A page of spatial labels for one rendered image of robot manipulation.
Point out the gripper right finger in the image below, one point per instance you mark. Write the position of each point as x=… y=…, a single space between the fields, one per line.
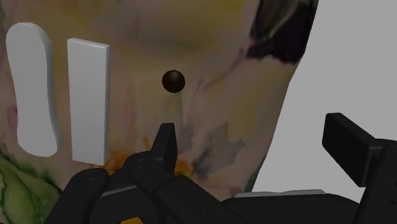
x=356 y=149

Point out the white rectangular remote control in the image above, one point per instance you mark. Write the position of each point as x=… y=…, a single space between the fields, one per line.
x=88 y=102

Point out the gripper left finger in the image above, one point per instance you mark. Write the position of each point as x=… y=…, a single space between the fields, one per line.
x=149 y=176

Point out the dark brown ball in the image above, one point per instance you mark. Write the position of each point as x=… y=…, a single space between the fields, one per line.
x=173 y=81

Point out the colourful patterned bed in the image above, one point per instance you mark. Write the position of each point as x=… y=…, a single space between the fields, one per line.
x=192 y=46

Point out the white curved remote control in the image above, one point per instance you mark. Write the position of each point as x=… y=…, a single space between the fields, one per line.
x=31 y=90

